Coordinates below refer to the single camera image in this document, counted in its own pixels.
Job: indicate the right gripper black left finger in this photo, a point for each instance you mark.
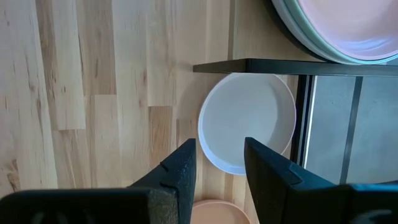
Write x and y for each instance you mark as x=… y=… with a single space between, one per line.
x=178 y=186

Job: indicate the mint green plate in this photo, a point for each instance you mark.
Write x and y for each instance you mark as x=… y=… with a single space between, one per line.
x=292 y=6

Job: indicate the wooden shelf with black frame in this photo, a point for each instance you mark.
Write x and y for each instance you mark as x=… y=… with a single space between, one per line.
x=280 y=67

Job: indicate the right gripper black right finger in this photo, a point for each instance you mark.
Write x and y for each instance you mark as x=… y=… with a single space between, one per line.
x=270 y=193

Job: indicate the white plate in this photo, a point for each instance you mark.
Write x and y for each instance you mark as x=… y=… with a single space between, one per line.
x=245 y=118
x=280 y=6

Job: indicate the peach orange plate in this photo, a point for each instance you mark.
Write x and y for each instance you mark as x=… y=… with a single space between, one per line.
x=220 y=214

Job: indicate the grey metal bar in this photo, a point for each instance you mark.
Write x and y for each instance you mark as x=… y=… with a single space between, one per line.
x=351 y=130

